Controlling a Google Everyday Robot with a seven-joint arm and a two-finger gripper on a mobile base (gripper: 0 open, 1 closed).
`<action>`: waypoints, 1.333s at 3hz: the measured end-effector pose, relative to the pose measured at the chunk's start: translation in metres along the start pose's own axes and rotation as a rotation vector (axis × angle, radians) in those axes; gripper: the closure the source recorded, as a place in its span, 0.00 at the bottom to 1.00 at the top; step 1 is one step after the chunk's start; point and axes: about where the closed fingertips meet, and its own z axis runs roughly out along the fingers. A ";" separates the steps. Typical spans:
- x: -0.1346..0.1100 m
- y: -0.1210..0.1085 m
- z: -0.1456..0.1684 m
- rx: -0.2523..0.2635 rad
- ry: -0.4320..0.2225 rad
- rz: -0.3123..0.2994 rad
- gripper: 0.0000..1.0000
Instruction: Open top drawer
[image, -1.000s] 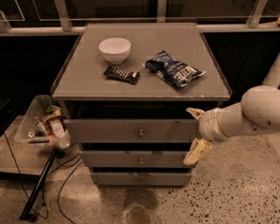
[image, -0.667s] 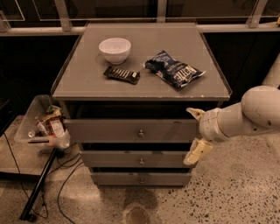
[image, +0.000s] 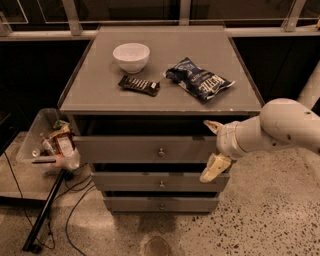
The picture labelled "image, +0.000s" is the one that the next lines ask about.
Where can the white ceramic bowl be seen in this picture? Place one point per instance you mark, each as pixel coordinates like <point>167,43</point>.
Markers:
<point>131,57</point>

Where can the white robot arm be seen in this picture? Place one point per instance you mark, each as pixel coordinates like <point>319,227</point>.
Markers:
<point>281,123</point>

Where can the metal window railing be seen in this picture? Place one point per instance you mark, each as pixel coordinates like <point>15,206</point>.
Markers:
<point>60,19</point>

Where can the grey drawer cabinet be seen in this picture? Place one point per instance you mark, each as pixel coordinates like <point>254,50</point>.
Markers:
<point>97,106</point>

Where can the blue chip bag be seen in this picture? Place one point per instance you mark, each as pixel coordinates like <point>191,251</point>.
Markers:
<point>200,83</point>

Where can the grey top drawer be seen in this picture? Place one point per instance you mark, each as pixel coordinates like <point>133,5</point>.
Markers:
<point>145,149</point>

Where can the grey middle drawer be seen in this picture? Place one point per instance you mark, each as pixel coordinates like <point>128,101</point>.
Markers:
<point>157,182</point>

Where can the snack packages in bin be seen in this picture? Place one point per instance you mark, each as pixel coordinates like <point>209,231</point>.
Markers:
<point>59,142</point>

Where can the black metal stand leg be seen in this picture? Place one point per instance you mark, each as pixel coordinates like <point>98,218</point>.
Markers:
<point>30,241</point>

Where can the dark chocolate bar wrapper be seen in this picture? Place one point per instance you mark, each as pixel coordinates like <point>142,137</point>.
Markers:
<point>140,85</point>

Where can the clear plastic bin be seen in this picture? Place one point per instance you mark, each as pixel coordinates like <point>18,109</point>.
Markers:
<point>32,151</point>

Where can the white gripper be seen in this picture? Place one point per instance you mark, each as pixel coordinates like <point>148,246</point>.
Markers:
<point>226,141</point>

